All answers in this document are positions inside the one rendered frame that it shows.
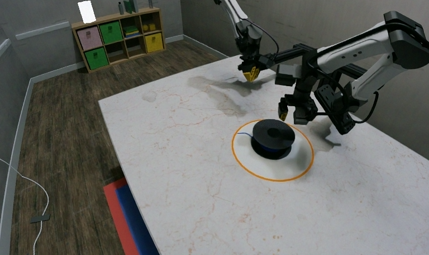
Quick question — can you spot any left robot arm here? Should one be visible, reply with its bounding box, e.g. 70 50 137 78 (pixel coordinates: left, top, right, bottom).
275 11 429 133

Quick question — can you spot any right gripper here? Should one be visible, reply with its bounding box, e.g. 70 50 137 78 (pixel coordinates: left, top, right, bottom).
240 47 263 82

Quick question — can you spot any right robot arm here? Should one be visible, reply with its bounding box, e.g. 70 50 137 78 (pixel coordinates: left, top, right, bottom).
214 0 276 67

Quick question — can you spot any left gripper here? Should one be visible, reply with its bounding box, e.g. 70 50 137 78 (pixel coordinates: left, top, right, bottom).
278 86 318 121

